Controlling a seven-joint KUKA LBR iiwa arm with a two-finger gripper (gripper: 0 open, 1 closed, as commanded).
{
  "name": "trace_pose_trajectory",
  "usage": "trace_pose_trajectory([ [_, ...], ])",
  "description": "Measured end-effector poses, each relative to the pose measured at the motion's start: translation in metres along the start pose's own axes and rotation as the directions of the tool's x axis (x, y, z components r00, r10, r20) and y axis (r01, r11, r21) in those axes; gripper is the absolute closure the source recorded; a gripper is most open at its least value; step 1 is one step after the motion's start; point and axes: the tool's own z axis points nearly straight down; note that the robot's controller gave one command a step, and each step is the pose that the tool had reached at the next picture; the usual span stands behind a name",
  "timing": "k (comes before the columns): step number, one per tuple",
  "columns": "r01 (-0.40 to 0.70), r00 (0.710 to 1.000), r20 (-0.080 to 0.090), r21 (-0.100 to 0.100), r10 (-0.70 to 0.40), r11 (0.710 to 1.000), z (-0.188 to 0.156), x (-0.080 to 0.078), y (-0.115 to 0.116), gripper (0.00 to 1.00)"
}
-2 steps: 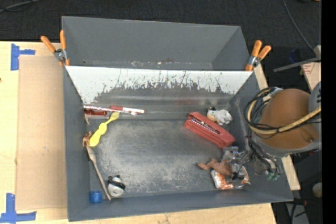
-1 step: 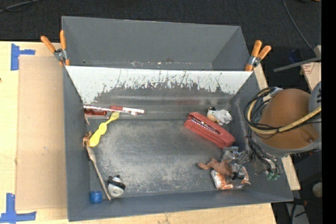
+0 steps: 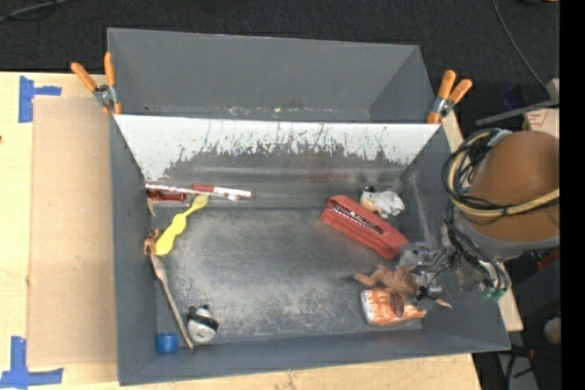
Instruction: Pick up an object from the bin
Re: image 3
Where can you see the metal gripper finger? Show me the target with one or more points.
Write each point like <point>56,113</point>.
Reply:
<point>418,255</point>
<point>429,285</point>

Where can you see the brown toy animal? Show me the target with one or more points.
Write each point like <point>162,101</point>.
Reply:
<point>392,278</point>

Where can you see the orange and white packet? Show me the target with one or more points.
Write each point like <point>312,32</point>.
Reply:
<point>386,309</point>

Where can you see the red flat case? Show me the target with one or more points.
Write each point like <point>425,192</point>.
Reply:
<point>365,227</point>

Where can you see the white toy cow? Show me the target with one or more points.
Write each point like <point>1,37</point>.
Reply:
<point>383,202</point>

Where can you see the grey metal bin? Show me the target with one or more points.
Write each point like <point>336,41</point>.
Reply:
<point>274,269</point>

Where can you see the yellow plastic toy spoon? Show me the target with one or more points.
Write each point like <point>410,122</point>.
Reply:
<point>176,228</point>

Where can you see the red and white striped stick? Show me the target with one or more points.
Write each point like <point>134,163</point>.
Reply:
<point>183,189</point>

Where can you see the wooden spoon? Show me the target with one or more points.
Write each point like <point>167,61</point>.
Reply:
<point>170,294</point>

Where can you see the red-brown small bar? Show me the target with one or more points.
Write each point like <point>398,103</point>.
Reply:
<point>165,196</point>

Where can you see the blue cap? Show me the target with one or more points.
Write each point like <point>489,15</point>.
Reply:
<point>166,343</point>

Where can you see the brown cardboard board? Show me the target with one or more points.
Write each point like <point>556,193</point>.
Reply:
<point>68,219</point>

